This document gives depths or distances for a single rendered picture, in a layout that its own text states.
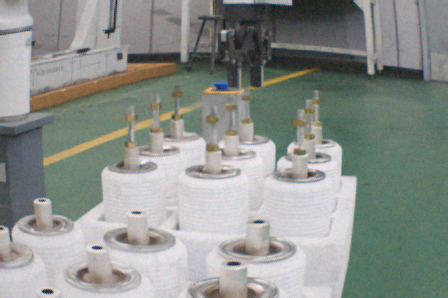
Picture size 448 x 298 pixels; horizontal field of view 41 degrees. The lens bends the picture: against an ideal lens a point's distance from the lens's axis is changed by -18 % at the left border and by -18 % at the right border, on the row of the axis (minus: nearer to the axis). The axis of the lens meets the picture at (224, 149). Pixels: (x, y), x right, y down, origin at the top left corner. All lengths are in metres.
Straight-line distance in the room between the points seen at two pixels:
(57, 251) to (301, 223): 0.38
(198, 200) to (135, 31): 5.75
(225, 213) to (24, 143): 0.42
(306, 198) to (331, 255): 0.09
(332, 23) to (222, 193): 5.10
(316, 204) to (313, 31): 5.14
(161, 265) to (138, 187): 0.33
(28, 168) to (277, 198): 0.49
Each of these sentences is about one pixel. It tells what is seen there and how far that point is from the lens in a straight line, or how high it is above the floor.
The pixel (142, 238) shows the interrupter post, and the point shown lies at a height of 0.26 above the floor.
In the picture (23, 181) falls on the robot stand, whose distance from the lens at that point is 1.20.
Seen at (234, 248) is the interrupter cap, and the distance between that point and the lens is 0.67.
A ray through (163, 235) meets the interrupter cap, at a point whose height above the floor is 0.25.
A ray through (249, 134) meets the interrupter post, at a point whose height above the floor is 0.26.
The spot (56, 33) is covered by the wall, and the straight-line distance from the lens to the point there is 7.21.
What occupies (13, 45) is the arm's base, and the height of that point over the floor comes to 0.45.
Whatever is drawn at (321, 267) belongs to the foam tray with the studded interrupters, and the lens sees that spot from 0.91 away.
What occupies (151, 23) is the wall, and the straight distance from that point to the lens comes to 6.58.
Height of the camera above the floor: 0.47
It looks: 11 degrees down
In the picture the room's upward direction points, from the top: straight up
